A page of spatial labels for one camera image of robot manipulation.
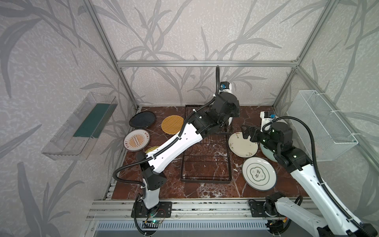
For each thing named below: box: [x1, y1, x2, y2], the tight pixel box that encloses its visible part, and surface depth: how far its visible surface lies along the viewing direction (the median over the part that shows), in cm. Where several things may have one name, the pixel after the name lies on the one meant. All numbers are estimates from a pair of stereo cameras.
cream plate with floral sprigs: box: [227, 131, 260, 158], surface depth 96 cm
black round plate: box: [128, 111, 156, 128], surface depth 114 cm
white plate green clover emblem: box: [241, 157, 277, 192], surface depth 86 cm
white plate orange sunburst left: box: [122, 128, 151, 153], surface depth 103 cm
